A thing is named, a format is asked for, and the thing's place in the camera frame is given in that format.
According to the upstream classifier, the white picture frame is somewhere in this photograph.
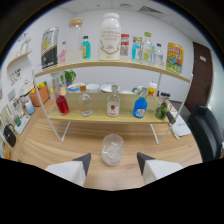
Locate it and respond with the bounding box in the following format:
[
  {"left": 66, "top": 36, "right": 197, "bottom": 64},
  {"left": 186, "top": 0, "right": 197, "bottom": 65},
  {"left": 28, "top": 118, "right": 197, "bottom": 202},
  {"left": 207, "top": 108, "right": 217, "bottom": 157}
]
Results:
[{"left": 9, "top": 96, "right": 25, "bottom": 119}]

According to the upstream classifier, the small teal bottle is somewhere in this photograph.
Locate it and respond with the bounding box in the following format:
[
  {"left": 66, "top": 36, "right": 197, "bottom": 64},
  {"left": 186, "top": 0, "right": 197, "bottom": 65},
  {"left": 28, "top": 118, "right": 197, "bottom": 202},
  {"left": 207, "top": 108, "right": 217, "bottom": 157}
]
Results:
[{"left": 82, "top": 35, "right": 92, "bottom": 60}]

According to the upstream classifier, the orange menu card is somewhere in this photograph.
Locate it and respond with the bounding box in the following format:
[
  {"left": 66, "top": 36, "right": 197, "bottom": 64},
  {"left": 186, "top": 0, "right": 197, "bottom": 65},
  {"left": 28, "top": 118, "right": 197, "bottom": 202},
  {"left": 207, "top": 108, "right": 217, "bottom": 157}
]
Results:
[{"left": 165, "top": 99, "right": 178, "bottom": 118}]

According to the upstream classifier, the white patterned bowl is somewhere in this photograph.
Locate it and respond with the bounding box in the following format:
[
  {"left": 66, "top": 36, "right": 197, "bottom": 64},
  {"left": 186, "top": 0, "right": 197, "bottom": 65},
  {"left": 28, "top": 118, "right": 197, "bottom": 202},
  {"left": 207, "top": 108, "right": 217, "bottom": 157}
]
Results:
[{"left": 99, "top": 83, "right": 121, "bottom": 94}]

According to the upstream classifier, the black armchair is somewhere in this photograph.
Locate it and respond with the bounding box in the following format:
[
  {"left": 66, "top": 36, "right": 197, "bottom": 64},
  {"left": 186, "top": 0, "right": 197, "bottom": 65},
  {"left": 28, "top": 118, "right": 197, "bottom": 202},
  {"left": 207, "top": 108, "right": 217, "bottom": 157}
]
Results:
[{"left": 186, "top": 103, "right": 224, "bottom": 163}]

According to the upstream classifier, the green potted plant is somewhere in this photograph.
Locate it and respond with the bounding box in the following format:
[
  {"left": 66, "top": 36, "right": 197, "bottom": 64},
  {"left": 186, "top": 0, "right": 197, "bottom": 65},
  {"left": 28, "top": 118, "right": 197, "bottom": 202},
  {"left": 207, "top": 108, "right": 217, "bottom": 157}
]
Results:
[{"left": 64, "top": 69, "right": 78, "bottom": 88}]

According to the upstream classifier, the white-framed wooden shelf rack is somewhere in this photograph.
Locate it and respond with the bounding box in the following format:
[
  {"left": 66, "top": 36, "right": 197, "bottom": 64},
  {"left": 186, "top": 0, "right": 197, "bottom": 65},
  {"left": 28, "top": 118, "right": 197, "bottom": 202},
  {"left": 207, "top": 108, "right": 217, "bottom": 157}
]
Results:
[{"left": 32, "top": 58, "right": 194, "bottom": 146}]

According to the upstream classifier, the white figurine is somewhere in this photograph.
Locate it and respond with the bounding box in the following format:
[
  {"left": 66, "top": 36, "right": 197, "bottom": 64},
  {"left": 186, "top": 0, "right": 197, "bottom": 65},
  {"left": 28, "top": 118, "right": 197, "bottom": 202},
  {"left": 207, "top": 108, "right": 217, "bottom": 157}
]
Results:
[{"left": 18, "top": 33, "right": 33, "bottom": 54}]

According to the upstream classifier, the lime jar with cork lid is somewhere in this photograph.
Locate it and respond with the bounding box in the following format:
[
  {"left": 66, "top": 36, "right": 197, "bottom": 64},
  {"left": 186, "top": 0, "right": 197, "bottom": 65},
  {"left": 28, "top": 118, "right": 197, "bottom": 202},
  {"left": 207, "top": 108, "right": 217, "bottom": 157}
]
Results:
[{"left": 153, "top": 96, "right": 177, "bottom": 125}]

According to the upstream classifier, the blue liquid bottle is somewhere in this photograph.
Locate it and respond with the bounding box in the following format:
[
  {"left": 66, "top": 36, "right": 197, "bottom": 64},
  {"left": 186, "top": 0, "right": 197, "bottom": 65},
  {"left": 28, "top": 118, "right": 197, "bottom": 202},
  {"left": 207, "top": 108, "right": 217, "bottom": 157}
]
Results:
[{"left": 132, "top": 87, "right": 149, "bottom": 119}]

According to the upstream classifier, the white kitchen scale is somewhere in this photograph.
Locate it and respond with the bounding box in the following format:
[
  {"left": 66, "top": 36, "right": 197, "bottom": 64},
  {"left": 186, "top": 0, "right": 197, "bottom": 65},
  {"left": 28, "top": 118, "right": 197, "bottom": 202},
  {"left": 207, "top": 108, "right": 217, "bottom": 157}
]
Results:
[{"left": 13, "top": 114, "right": 32, "bottom": 135}]

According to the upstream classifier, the small pink bottle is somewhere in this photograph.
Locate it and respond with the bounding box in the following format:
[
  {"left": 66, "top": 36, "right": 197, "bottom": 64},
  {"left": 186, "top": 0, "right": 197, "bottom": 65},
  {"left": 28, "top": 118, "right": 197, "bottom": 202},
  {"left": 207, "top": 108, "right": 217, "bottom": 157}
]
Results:
[{"left": 59, "top": 41, "right": 67, "bottom": 65}]

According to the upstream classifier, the black snack bag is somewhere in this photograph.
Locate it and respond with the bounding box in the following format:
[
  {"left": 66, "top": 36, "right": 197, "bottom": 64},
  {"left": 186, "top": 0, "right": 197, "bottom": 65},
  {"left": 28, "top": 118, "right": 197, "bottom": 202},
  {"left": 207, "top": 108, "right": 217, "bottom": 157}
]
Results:
[{"left": 40, "top": 26, "right": 60, "bottom": 70}]

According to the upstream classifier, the blue-rimmed bowl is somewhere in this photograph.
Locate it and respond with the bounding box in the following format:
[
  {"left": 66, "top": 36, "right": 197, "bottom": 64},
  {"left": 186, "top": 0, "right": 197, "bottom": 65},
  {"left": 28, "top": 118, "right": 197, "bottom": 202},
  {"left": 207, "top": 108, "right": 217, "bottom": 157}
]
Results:
[{"left": 66, "top": 82, "right": 86, "bottom": 94}]

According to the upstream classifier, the ceiling air vent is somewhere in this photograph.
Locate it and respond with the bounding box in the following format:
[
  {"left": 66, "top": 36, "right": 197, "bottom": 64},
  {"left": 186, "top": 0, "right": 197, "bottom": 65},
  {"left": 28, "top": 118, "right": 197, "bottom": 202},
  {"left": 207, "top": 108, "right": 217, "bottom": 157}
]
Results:
[{"left": 138, "top": 5, "right": 166, "bottom": 16}]

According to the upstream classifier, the white folded towel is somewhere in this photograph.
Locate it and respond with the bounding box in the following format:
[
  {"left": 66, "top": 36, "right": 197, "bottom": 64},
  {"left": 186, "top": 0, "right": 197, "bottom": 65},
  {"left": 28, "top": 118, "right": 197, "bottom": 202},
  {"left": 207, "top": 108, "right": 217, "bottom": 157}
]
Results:
[{"left": 171, "top": 114, "right": 192, "bottom": 138}]

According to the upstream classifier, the red wall poster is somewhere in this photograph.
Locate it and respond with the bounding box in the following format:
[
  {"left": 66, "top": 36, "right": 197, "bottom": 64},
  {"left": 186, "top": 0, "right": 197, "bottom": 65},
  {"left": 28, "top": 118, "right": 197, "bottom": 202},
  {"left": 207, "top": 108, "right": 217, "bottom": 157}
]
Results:
[{"left": 120, "top": 33, "right": 130, "bottom": 57}]

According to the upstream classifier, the clear glass with ice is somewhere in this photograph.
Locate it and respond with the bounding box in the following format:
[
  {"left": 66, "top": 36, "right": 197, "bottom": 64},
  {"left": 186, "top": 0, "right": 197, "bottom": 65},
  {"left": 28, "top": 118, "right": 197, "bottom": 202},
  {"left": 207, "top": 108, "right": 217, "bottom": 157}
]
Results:
[{"left": 101, "top": 133, "right": 125, "bottom": 167}]

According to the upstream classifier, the large white plastic bottle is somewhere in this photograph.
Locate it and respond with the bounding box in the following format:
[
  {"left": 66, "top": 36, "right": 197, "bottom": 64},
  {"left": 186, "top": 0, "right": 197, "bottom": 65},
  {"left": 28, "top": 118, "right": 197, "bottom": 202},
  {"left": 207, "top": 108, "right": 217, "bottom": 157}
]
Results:
[{"left": 98, "top": 12, "right": 122, "bottom": 61}]

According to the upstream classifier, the blue and white cup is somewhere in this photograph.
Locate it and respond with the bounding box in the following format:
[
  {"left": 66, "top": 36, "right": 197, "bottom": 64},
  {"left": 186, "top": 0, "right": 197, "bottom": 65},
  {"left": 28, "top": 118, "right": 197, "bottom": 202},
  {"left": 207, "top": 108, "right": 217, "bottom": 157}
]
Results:
[{"left": 25, "top": 99, "right": 36, "bottom": 116}]

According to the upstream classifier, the small red liquid bottle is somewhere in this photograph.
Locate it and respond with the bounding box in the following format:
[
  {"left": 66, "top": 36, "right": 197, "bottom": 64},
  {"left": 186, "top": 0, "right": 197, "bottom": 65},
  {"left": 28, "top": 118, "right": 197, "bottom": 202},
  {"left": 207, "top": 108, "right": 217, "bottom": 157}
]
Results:
[{"left": 54, "top": 87, "right": 71, "bottom": 116}]

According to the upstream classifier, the brown door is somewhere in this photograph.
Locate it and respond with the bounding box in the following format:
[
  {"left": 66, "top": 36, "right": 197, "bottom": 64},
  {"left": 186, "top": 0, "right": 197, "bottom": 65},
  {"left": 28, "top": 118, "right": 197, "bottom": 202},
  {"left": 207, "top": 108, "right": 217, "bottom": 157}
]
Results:
[{"left": 184, "top": 41, "right": 213, "bottom": 114}]

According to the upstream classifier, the orange storage basket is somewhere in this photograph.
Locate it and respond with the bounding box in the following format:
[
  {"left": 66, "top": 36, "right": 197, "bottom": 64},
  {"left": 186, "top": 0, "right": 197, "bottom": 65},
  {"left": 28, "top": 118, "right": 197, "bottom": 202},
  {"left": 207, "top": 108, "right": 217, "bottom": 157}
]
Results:
[{"left": 29, "top": 82, "right": 51, "bottom": 108}]

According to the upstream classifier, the wooden wall shelf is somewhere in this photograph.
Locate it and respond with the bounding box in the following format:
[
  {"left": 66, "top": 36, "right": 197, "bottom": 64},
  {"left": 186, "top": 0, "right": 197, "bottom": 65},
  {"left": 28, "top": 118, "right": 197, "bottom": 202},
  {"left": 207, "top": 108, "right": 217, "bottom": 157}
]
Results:
[{"left": 7, "top": 49, "right": 34, "bottom": 68}]

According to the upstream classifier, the tall glass jar cork lid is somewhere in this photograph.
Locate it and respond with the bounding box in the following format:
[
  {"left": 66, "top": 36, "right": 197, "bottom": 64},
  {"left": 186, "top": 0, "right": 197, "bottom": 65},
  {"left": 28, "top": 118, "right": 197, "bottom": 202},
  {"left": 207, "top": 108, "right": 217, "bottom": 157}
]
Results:
[{"left": 65, "top": 18, "right": 84, "bottom": 64}]

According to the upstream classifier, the clear bottle red label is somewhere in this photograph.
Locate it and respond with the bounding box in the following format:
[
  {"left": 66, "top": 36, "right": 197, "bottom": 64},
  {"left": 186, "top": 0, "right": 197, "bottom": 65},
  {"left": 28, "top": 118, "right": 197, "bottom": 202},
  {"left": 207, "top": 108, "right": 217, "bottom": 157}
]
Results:
[{"left": 106, "top": 84, "right": 121, "bottom": 118}]

